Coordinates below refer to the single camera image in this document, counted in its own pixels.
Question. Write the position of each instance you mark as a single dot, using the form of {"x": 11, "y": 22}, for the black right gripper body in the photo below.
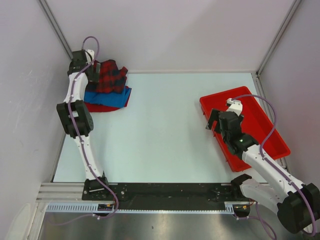
{"x": 226, "y": 137}

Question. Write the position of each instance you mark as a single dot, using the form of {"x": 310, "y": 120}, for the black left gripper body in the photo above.
{"x": 89, "y": 65}

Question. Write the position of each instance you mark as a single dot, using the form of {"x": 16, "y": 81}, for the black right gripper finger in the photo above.
{"x": 214, "y": 117}
{"x": 217, "y": 128}

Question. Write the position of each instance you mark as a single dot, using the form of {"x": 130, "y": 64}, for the red black plaid skirt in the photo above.
{"x": 111, "y": 78}

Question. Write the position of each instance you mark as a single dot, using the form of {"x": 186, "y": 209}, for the red pleated skirt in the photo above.
{"x": 94, "y": 108}

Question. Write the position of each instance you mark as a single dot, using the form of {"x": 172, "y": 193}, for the blue skirt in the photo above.
{"x": 112, "y": 99}

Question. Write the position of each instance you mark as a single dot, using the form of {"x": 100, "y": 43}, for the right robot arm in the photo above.
{"x": 296, "y": 204}

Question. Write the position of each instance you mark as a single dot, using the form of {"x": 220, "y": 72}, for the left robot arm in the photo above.
{"x": 76, "y": 119}

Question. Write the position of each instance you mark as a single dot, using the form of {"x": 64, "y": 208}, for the red plastic bin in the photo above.
{"x": 255, "y": 127}

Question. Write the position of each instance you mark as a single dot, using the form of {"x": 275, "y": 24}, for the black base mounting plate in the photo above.
{"x": 175, "y": 196}

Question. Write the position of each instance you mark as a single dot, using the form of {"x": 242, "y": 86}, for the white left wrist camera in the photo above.
{"x": 90, "y": 54}

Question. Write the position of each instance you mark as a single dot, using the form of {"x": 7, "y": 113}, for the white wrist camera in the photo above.
{"x": 90, "y": 54}
{"x": 234, "y": 106}

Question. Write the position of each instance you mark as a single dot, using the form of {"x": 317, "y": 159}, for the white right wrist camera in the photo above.
{"x": 234, "y": 106}

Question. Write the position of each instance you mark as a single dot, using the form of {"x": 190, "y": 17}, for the aluminium frame rail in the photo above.
{"x": 64, "y": 192}

